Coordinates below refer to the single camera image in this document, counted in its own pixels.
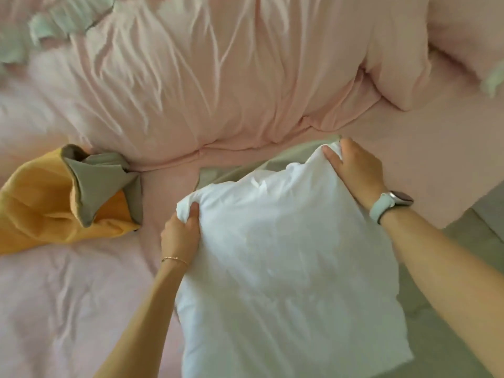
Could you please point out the person's left hand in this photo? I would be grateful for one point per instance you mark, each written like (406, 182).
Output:
(179, 240)

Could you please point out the person's right hand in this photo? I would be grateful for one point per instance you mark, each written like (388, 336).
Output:
(362, 173)

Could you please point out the grey and orange pillowcase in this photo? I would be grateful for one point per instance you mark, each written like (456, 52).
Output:
(236, 171)
(39, 200)

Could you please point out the pink bed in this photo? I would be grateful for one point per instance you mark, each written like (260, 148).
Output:
(78, 291)

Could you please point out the white pillow insert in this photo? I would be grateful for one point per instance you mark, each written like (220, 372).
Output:
(295, 271)

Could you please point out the person's left forearm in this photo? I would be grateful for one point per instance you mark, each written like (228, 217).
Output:
(138, 330)

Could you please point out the person's right forearm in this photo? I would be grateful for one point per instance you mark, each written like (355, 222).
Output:
(453, 279)

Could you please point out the white smartwatch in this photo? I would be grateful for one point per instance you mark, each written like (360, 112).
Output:
(384, 206)

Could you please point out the pink ruffled duvet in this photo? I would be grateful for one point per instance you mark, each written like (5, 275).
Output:
(236, 74)

